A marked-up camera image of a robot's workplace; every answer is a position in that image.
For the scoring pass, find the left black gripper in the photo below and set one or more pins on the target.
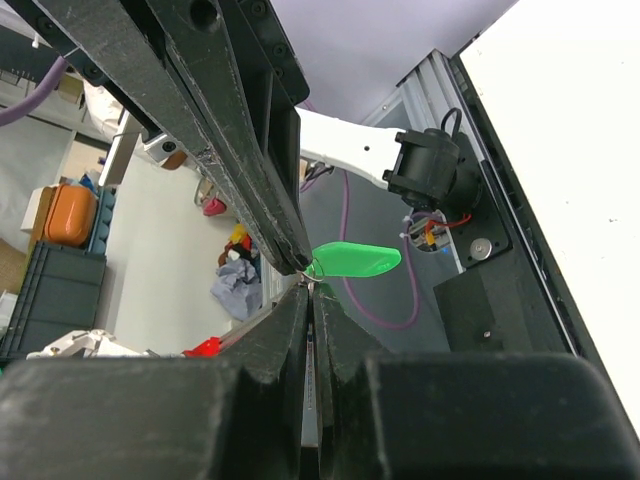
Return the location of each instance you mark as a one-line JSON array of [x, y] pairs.
[[280, 70]]

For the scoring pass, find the green key tag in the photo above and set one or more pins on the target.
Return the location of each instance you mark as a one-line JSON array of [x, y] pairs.
[[355, 260]]

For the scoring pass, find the pink object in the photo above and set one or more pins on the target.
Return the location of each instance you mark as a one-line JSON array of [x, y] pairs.
[[214, 207]]

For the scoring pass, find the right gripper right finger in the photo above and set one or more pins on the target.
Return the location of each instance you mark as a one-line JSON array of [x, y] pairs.
[[384, 415]]

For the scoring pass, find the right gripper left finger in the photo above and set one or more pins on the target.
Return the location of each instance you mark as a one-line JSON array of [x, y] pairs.
[[237, 415]]

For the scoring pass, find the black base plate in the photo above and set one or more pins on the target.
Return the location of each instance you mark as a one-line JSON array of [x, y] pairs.
[[516, 300]]

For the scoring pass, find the blue crumpled cloth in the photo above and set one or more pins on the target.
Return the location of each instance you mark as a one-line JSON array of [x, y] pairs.
[[238, 289]]

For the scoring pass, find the grey storage crate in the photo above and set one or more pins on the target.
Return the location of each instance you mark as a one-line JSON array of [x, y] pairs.
[[60, 293]]

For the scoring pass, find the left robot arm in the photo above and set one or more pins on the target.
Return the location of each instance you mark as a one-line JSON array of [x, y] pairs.
[[120, 46]]

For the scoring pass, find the orange case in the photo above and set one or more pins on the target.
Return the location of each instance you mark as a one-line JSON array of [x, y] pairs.
[[71, 215]]

